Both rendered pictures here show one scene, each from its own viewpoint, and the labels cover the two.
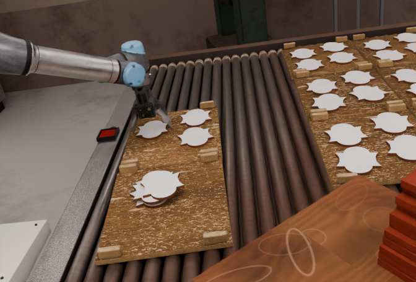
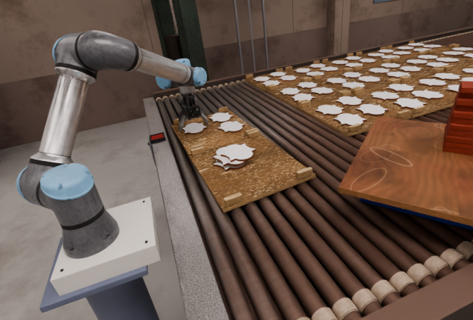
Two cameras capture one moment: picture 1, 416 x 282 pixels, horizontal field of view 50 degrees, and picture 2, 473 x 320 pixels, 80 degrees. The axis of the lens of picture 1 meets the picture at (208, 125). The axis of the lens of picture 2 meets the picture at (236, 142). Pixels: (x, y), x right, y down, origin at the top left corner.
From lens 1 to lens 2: 60 cm
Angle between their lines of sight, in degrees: 20
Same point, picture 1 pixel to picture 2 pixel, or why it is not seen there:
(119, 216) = (217, 178)
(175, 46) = (139, 100)
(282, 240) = (373, 154)
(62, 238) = (175, 204)
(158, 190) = (240, 155)
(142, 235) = (246, 186)
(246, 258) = (362, 167)
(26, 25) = (13, 93)
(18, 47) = (127, 43)
